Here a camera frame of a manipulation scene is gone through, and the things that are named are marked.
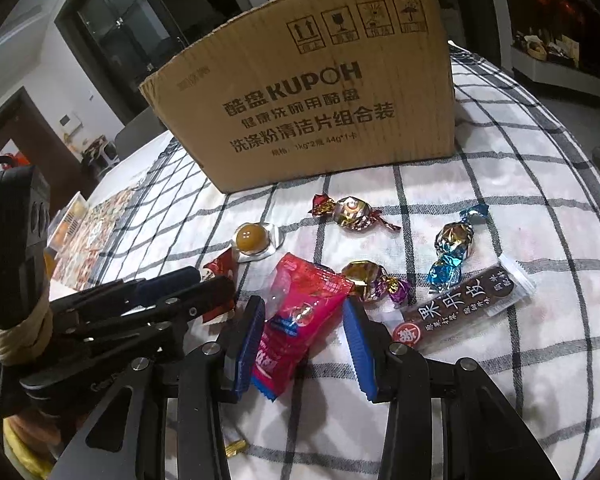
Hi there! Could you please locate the small dark red packet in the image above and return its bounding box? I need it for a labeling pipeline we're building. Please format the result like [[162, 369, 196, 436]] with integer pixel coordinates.
[[201, 247, 237, 324]]

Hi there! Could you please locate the amber jelly cup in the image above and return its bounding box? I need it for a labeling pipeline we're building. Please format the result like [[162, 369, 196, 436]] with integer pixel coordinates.
[[232, 222, 284, 263]]

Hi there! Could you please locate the pink red snack packet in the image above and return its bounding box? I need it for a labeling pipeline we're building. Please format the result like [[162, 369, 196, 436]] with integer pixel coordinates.
[[251, 252, 353, 401]]

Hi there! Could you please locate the long brown white snack bar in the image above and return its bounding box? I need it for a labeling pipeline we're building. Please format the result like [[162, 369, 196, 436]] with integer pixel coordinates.
[[385, 255, 535, 352]]

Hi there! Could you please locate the purple gold candy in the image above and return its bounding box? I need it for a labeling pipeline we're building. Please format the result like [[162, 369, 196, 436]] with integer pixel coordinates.
[[341, 260, 411, 306]]

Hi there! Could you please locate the red gold candy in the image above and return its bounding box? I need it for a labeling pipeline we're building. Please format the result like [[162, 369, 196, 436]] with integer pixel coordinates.
[[310, 194, 401, 232]]

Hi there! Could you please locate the blue gold candy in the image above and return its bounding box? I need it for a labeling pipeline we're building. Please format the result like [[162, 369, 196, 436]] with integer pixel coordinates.
[[426, 204, 489, 292]]

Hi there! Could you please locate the white gold-ended candy packet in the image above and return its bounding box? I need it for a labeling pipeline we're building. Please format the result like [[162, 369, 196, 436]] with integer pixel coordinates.
[[224, 439, 249, 458]]

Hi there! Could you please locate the floral patterned mat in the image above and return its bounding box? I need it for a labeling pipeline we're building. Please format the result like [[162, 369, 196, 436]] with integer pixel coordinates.
[[47, 184, 138, 292]]

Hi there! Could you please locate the red white door poster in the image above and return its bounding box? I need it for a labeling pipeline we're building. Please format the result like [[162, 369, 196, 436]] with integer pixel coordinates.
[[0, 140, 30, 169]]

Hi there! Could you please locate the clear plastic food container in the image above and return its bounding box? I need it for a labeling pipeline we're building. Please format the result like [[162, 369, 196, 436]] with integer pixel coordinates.
[[47, 192, 88, 252]]

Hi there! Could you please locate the grey dining chair left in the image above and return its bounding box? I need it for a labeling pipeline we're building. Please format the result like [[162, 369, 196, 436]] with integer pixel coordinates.
[[114, 107, 166, 160]]

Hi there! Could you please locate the glass sliding door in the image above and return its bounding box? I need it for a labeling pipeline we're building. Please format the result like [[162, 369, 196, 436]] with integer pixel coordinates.
[[55, 0, 187, 124]]

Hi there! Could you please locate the checkered grey white tablecloth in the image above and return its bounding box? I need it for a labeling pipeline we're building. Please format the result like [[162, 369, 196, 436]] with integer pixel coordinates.
[[55, 48, 600, 479]]

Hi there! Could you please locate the brown cardboard box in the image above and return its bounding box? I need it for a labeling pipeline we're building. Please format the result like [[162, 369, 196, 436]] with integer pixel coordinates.
[[140, 0, 455, 193]]

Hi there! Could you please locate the white low cabinet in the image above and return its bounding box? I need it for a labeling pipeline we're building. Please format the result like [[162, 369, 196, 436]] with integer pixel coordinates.
[[510, 47, 600, 98]]

